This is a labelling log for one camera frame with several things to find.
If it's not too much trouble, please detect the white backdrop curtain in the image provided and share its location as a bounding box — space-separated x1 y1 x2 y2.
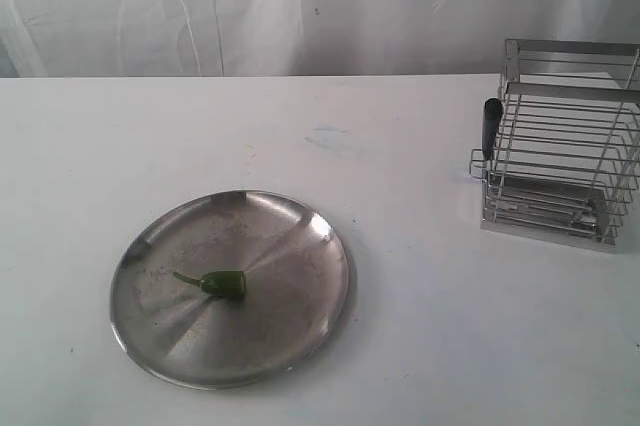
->
1 0 639 77

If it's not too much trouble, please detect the steel wire utensil rack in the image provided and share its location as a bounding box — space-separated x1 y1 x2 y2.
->
468 39 639 250

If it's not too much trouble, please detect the black handled paring knife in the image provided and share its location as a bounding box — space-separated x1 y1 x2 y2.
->
481 98 504 161

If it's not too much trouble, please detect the dark green object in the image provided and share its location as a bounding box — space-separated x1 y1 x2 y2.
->
173 270 246 300

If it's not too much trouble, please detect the round stainless steel plate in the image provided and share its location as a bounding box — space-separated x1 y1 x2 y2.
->
110 190 355 390

